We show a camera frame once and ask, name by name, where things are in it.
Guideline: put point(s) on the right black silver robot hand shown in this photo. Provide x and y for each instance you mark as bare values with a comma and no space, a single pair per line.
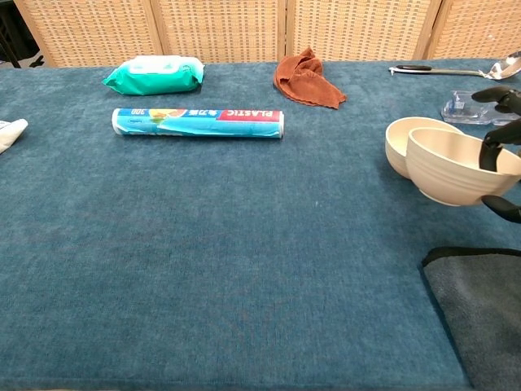
488,155

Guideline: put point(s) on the white bowl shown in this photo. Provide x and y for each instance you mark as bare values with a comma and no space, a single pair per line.
397,150
443,175

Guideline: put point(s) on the clear plastic water bottle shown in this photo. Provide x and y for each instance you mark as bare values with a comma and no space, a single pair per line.
464,109

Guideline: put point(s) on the grey towel black trim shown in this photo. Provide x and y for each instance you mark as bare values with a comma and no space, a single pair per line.
484,309

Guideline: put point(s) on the brown cloth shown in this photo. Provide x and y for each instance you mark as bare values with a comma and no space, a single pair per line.
305,81

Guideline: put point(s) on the woven wooden folding screen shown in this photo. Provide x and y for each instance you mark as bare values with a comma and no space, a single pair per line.
224,28

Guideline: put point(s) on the blue plastic wrap box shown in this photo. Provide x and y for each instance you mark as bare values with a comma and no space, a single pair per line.
195,122

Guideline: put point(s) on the blue table mat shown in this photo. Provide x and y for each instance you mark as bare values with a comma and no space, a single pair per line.
203,244

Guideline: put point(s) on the green wet wipes pack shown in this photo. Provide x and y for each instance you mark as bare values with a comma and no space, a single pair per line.
154,79

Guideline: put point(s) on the white sugar bag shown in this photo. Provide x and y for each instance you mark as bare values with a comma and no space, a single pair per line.
10,132

